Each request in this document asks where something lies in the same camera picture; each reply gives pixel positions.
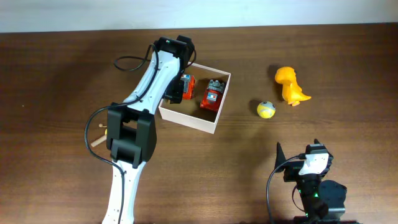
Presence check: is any small red toy car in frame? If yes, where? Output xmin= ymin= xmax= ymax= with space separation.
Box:
xmin=181 ymin=74 xmax=195 ymax=100

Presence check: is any red toy fire truck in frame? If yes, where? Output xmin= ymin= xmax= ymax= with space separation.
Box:
xmin=200 ymin=80 xmax=225 ymax=112

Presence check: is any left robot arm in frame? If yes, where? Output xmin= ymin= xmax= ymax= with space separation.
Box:
xmin=103 ymin=35 xmax=196 ymax=223

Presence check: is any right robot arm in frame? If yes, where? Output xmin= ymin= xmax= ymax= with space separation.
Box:
xmin=275 ymin=139 xmax=347 ymax=223

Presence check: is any yellow grey ball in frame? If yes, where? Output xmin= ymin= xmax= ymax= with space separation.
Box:
xmin=257 ymin=101 xmax=275 ymax=119

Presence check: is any orange toy dinosaur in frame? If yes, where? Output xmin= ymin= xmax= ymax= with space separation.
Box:
xmin=275 ymin=67 xmax=312 ymax=106

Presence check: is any white cardboard box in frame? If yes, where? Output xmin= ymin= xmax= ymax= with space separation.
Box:
xmin=158 ymin=63 xmax=231 ymax=134

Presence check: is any yellow wooden rattle drum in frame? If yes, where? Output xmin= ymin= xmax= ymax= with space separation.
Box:
xmin=91 ymin=123 xmax=107 ymax=147

